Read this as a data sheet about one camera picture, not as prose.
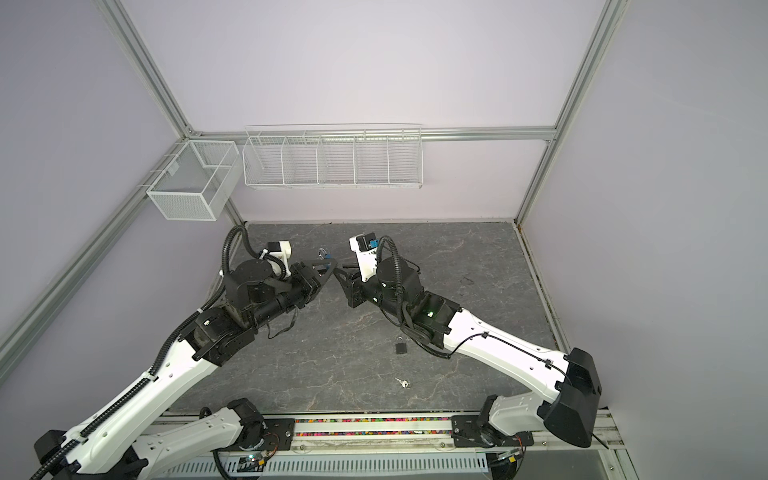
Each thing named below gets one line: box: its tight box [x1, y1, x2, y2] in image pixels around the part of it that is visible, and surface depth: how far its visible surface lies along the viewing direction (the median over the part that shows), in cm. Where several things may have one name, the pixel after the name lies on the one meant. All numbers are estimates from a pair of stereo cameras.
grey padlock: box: [395, 336, 407, 354], surface depth 91 cm
